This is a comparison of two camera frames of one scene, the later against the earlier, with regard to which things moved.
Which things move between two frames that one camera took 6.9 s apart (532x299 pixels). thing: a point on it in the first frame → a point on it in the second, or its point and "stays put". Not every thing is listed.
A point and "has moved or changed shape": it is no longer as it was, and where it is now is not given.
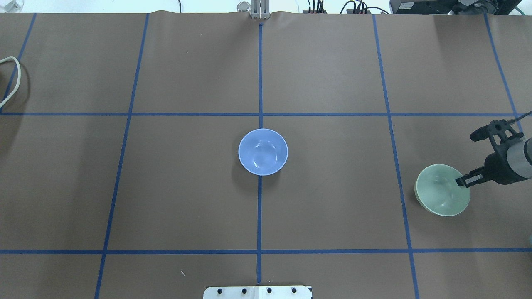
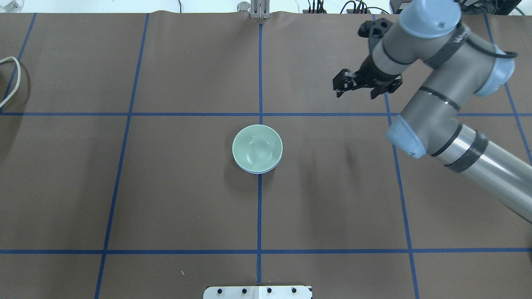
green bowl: x=437 y=192 → x=257 y=148
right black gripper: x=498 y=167 → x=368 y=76
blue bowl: x=263 y=152 has moved or changed shape
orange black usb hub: x=306 y=11 stays put
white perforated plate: x=283 y=292 stays put
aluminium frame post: x=260 y=9 stays put
